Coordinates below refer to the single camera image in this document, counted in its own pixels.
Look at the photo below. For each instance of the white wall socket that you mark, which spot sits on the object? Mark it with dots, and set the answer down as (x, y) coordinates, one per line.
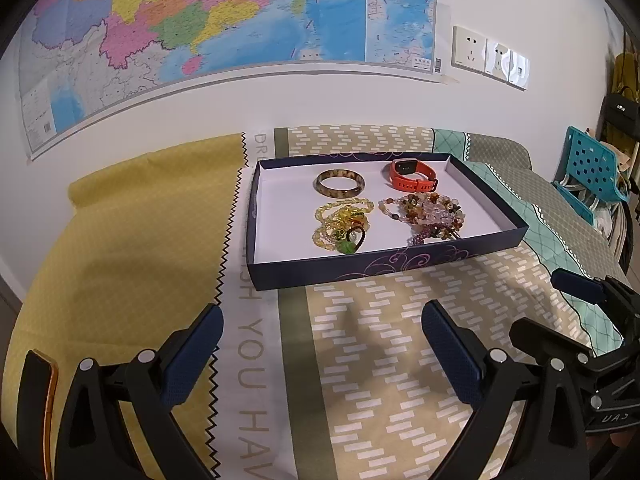
(498, 60)
(469, 47)
(520, 70)

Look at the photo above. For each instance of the black orange-edged object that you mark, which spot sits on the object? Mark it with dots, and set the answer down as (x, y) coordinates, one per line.
(35, 410)

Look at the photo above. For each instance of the patterned patchwork bed sheet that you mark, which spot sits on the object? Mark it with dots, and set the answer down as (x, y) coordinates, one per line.
(375, 360)

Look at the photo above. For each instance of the yellow garment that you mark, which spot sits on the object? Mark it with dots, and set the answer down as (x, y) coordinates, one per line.
(625, 72)

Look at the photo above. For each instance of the black handbag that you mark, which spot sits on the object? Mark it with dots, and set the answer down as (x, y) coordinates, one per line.
(622, 115)

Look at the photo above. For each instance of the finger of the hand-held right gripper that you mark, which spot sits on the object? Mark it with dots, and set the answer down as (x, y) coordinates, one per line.
(540, 337)
(575, 284)

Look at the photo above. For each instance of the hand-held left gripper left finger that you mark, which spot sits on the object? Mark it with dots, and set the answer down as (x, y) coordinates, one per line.
(195, 355)

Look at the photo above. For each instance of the teal plastic chair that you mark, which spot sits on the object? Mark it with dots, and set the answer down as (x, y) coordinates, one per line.
(590, 160)

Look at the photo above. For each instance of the navy cardboard box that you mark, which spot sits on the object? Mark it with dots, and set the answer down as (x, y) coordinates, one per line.
(295, 230)

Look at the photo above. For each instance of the orange smart watch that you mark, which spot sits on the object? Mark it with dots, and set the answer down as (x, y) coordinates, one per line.
(400, 181)

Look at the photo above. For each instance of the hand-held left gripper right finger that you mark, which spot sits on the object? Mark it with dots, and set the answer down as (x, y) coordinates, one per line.
(450, 355)

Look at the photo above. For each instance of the colourful wall map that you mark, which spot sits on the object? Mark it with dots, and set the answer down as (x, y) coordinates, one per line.
(200, 10)

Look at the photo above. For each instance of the brown mottled bangle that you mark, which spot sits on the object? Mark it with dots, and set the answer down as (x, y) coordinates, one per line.
(340, 195)

